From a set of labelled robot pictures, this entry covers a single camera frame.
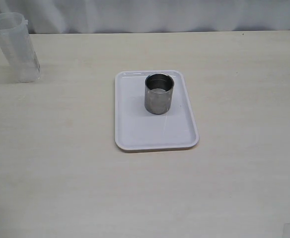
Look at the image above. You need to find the clear plastic measuring jug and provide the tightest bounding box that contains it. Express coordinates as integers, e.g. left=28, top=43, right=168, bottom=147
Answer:
left=0, top=12, right=41, bottom=83

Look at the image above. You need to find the white backdrop curtain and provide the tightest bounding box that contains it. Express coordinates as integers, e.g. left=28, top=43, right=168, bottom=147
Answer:
left=0, top=0, right=290, bottom=34

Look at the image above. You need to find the stainless steel cup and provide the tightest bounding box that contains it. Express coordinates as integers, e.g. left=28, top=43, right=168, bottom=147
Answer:
left=145, top=73, right=175, bottom=115

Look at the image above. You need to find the white rectangular plastic tray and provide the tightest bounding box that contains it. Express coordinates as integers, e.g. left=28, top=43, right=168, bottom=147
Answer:
left=115, top=70, right=199, bottom=151

